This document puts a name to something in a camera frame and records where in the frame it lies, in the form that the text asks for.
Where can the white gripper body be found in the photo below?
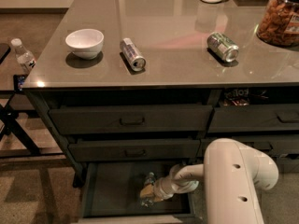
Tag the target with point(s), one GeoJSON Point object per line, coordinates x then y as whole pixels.
{"type": "Point", "coordinates": [161, 187]}

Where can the clear plastic water bottle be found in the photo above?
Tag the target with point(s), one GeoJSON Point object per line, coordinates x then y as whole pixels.
{"type": "Point", "coordinates": [150, 179]}

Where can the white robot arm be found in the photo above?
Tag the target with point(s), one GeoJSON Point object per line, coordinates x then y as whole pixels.
{"type": "Point", "coordinates": [231, 172]}

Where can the open bottom left drawer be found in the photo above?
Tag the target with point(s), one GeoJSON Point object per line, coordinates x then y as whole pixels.
{"type": "Point", "coordinates": [111, 196]}

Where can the middle left drawer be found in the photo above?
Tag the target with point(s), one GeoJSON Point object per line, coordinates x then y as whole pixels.
{"type": "Point", "coordinates": [130, 150]}

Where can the top left drawer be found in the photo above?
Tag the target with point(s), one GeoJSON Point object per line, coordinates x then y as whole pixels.
{"type": "Point", "coordinates": [130, 118]}

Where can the top right drawer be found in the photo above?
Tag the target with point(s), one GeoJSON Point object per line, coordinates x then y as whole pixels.
{"type": "Point", "coordinates": [255, 118]}

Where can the snack packets in drawer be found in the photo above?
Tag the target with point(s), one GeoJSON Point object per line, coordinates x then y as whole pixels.
{"type": "Point", "coordinates": [247, 96]}

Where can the middle right drawer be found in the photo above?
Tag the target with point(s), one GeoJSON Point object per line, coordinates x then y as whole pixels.
{"type": "Point", "coordinates": [273, 145]}

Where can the bottom right drawer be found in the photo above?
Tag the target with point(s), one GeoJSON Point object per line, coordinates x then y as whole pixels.
{"type": "Point", "coordinates": [287, 165]}

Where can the small bottle white cap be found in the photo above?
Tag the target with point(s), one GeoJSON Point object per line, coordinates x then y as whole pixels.
{"type": "Point", "coordinates": [25, 57]}

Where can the dark grey cabinet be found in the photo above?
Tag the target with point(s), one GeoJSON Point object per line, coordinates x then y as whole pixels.
{"type": "Point", "coordinates": [180, 68]}

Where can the slim silver blue can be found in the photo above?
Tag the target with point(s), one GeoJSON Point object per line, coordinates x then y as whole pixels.
{"type": "Point", "coordinates": [132, 54]}

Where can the black side table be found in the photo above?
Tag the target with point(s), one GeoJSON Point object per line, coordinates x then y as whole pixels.
{"type": "Point", "coordinates": [17, 103]}

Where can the green silver soda can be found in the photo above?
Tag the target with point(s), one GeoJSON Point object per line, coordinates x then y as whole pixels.
{"type": "Point", "coordinates": [226, 49]}

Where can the white ceramic bowl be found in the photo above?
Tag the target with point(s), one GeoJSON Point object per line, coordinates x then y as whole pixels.
{"type": "Point", "coordinates": [85, 43]}

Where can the smartphone on side table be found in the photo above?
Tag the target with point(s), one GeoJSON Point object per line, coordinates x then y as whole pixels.
{"type": "Point", "coordinates": [18, 82]}

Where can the clear jar of nuts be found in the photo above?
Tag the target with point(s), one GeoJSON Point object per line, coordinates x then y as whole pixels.
{"type": "Point", "coordinates": [280, 23]}

